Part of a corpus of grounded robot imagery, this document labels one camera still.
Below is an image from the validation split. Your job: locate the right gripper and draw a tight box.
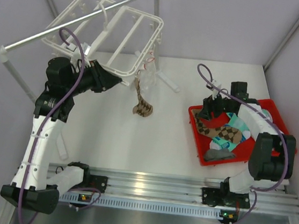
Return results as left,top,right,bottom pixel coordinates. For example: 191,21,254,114
198,88,236,124

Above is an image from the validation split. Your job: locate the purple cable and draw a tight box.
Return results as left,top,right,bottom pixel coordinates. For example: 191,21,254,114
179,63,299,224
16,24,120,224

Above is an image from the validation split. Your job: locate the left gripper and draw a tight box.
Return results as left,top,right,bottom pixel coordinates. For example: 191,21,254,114
64,56,124,102

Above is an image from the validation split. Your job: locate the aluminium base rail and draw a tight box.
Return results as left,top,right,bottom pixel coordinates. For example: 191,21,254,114
9,156,299,224

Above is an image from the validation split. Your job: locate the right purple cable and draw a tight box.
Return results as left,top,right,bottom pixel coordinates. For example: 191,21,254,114
179,63,299,224

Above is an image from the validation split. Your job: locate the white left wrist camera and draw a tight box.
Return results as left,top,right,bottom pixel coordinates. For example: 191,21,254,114
65,40,92,60

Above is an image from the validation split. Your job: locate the brown argyle sock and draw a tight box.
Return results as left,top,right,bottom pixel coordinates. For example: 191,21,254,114
132,77,154,118
193,113,243,144

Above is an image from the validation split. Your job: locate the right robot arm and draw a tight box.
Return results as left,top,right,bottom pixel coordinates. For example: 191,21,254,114
195,81,296,208

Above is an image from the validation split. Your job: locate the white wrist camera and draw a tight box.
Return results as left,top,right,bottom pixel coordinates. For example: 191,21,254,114
65,40,92,60
206,80,222,100

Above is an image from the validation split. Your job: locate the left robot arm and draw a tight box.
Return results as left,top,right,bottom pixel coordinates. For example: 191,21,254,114
0,57,122,214

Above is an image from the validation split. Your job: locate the metal drying rack stand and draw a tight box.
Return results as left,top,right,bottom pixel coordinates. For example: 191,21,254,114
0,0,180,160

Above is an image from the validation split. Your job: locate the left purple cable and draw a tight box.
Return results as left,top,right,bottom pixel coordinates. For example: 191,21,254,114
16,24,120,224

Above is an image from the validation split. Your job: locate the red plastic tray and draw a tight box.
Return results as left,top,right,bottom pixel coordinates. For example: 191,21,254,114
188,99,290,166

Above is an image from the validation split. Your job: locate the teal white sock upper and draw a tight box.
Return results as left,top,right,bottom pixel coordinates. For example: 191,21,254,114
222,104,274,142

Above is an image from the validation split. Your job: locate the grey sock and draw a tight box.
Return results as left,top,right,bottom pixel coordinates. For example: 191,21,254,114
203,149,236,162

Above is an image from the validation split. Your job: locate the white clip drying hanger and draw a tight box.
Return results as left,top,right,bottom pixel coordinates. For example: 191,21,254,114
41,0,164,86

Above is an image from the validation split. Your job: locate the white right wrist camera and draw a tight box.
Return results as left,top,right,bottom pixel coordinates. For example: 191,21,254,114
206,80,222,100

